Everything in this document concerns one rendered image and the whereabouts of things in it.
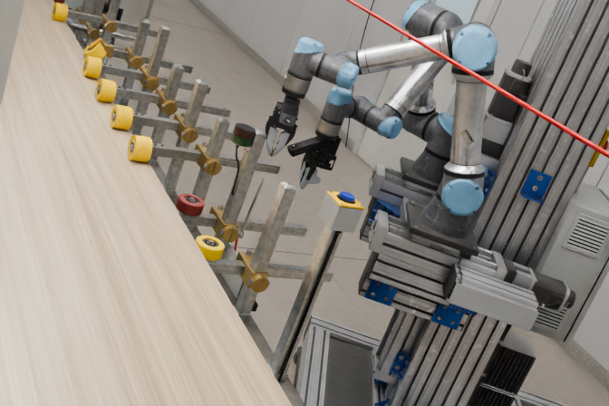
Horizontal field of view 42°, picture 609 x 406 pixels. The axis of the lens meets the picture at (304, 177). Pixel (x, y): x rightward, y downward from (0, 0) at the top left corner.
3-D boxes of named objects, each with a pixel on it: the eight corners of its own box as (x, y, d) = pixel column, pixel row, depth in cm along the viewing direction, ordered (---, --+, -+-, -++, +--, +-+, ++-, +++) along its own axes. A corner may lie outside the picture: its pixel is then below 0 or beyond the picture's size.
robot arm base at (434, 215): (461, 224, 257) (474, 197, 253) (467, 243, 242) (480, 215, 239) (418, 208, 256) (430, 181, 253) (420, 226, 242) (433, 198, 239)
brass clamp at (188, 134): (185, 129, 286) (189, 116, 284) (197, 144, 275) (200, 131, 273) (169, 126, 282) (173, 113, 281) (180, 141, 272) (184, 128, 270)
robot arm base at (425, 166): (447, 175, 303) (458, 151, 300) (451, 188, 289) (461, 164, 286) (410, 161, 303) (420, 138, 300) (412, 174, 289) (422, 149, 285)
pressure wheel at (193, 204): (189, 226, 244) (200, 193, 240) (198, 239, 237) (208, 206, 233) (165, 224, 239) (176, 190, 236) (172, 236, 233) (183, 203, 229)
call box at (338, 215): (340, 221, 194) (351, 193, 191) (353, 236, 188) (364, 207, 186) (315, 218, 190) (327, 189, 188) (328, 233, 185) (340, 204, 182)
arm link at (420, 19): (422, 148, 295) (433, 18, 259) (393, 130, 304) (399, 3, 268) (444, 134, 301) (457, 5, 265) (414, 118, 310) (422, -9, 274)
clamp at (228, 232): (221, 221, 249) (226, 207, 247) (236, 243, 238) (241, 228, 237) (205, 219, 246) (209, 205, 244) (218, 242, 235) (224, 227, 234)
